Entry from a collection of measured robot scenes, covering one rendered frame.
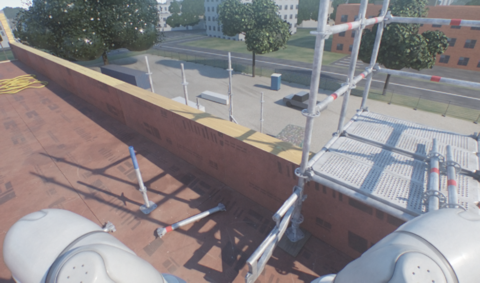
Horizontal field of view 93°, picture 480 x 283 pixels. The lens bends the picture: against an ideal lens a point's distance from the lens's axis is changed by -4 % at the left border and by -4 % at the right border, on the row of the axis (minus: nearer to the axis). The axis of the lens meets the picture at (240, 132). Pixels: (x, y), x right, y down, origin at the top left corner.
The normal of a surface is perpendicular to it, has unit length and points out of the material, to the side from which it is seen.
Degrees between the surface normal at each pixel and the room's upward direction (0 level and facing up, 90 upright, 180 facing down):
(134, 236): 0
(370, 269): 62
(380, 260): 54
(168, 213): 0
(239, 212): 0
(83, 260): 27
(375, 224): 90
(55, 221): 14
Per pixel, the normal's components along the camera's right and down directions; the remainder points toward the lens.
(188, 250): -0.02, -0.87
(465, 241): 0.10, -0.71
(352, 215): -0.65, 0.38
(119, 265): 0.82, -0.55
